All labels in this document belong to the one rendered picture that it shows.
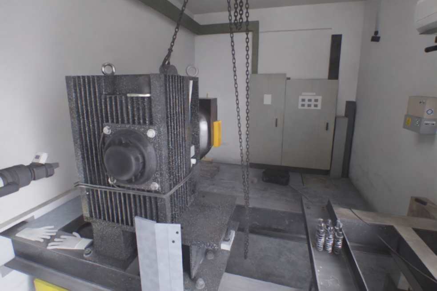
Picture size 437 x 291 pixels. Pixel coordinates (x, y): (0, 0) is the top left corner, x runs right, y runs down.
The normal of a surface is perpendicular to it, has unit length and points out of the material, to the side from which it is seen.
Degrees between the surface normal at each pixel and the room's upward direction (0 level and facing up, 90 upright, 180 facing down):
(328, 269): 0
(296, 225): 90
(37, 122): 90
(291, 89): 90
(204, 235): 0
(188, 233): 0
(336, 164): 90
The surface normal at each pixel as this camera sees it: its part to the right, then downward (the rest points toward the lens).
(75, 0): 0.96, 0.05
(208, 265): 0.00, -0.98
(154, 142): -0.27, 0.18
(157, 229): -0.05, 0.19
